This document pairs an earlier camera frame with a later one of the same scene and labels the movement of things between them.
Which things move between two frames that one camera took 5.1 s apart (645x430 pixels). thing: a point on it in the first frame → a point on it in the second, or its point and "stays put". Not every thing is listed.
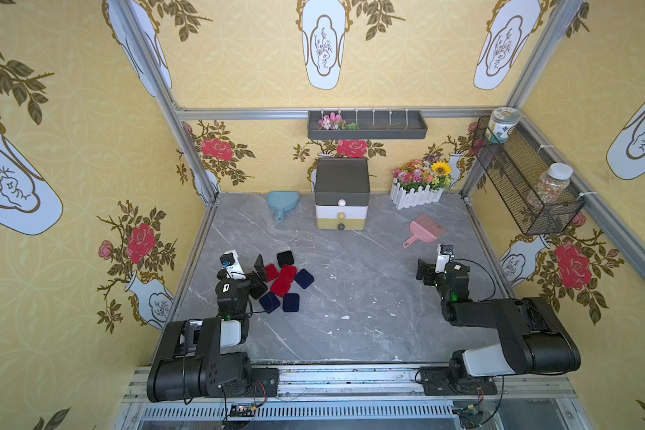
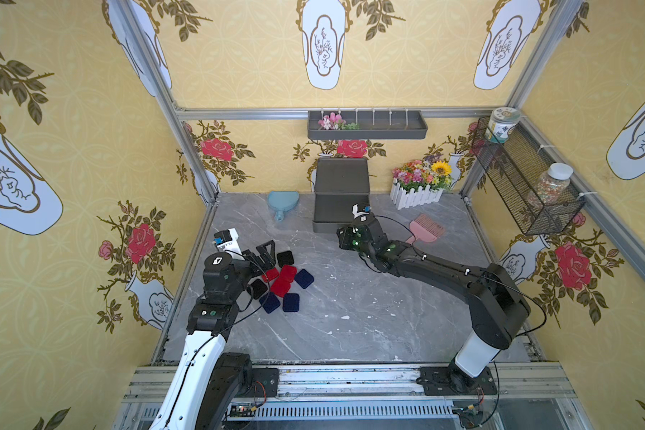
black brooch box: x=257 y=288 stays put
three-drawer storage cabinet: x=342 y=191 stays put
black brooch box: x=285 y=258 stays put
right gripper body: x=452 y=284 → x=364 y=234
